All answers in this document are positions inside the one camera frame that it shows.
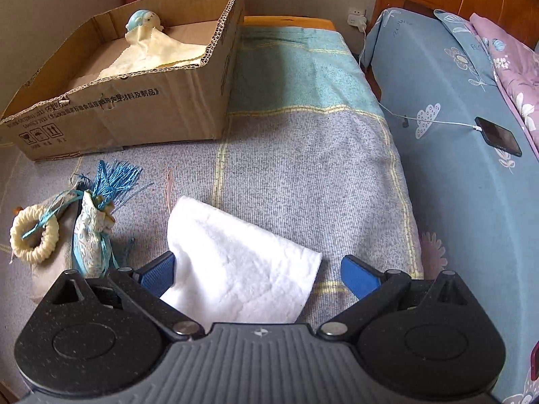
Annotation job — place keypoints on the blue floral pillow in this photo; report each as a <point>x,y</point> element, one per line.
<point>463,46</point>

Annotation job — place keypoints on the white towel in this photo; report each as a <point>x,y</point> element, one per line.
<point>236,261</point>

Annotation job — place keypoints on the cardboard box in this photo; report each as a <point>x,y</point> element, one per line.
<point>126,126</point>

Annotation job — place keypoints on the grey fabric pouch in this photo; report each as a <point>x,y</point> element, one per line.
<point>54,273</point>

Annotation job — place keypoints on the blue sachet with tassel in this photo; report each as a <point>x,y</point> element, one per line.
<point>90,240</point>

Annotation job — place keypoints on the purple floral quilt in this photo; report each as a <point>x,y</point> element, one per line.
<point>509,63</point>

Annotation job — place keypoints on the pink object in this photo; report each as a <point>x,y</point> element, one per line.
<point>535,362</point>

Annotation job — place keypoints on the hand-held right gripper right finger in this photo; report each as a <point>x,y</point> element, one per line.
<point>358,277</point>

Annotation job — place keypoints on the white wall socket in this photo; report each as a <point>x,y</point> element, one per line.
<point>353,17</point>

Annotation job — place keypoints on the wooden bench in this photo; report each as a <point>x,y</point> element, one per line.
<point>290,21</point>

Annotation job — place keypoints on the black smartphone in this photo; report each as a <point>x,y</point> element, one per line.
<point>499,136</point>

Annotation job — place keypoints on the white pink bandage strip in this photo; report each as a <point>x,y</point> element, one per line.
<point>169,193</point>

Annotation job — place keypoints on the cream cloth in box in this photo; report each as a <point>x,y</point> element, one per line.
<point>160,50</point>

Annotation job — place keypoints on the grey green checked blanket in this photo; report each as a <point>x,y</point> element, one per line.
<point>294,155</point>

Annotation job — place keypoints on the blue floral bedsheet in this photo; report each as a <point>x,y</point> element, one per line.
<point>442,176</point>

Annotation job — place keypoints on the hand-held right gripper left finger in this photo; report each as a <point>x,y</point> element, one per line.
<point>158,275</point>

